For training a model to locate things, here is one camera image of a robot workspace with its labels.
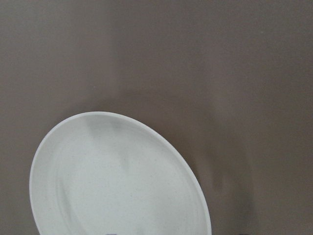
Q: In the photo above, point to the cream round plate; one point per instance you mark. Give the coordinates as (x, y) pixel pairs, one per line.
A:
(101, 173)

